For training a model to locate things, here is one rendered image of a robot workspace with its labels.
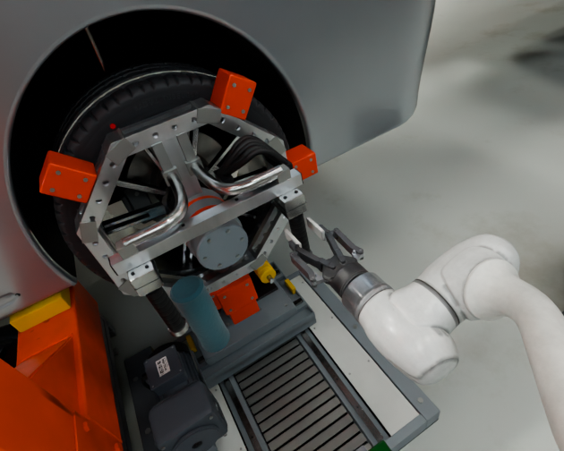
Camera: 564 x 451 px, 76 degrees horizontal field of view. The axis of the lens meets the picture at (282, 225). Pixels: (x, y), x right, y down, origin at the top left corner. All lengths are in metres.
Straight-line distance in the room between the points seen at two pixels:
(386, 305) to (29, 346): 0.93
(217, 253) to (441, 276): 0.48
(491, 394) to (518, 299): 1.02
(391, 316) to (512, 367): 1.06
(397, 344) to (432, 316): 0.07
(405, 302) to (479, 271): 0.12
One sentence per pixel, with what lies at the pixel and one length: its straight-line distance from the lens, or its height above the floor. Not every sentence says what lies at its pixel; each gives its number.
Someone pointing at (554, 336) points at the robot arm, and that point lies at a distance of 0.54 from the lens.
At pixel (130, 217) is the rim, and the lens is 1.04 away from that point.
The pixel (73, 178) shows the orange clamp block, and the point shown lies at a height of 1.08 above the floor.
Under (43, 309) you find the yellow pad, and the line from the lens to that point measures 1.20.
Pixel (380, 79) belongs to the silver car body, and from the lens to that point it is 1.27.
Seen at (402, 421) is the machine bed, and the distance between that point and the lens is 1.42.
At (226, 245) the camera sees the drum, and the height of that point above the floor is 0.85.
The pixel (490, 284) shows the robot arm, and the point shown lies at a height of 0.93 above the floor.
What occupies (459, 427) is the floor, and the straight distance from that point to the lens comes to 1.52.
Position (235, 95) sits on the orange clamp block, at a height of 1.12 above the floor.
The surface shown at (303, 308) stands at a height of 0.15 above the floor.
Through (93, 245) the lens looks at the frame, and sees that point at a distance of 0.94.
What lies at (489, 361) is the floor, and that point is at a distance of 1.65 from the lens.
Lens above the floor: 1.41
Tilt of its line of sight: 41 degrees down
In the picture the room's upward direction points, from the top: 14 degrees counter-clockwise
